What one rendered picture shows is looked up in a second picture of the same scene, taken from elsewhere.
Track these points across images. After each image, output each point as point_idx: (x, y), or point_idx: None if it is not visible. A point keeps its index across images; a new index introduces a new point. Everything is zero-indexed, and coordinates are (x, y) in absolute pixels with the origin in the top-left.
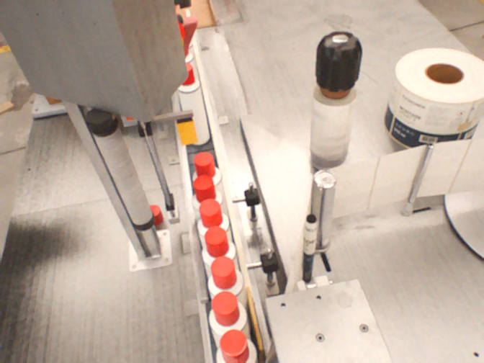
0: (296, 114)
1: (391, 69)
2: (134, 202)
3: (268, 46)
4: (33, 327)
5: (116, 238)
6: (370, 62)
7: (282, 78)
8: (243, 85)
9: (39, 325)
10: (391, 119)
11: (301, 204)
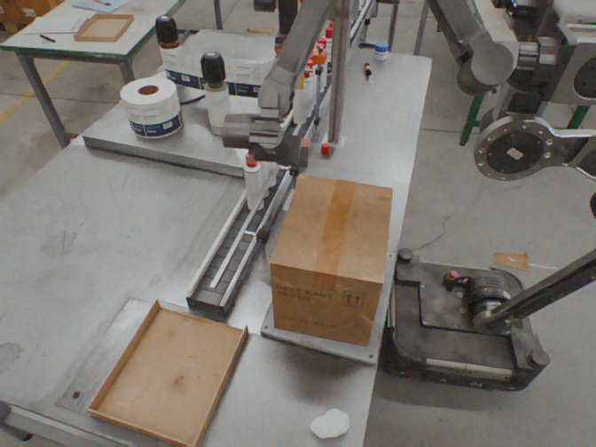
0: (210, 154)
1: (105, 177)
2: None
3: (149, 244)
4: (395, 134)
5: (348, 151)
6: (106, 189)
7: (176, 205)
8: (209, 212)
9: (392, 134)
10: (178, 118)
11: None
